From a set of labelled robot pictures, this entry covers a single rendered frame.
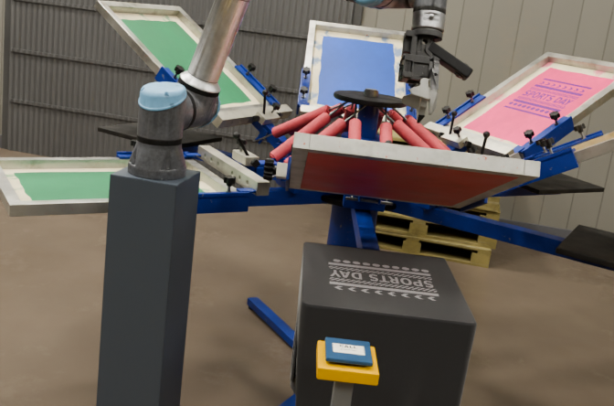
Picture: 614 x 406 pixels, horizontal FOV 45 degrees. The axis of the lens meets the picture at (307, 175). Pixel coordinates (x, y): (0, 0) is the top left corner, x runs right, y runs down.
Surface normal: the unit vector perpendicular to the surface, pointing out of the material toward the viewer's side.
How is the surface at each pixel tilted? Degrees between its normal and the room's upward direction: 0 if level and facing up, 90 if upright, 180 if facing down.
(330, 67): 32
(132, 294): 90
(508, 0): 90
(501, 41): 90
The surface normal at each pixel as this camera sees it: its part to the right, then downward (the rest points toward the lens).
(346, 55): 0.10, -0.69
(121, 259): -0.20, 0.21
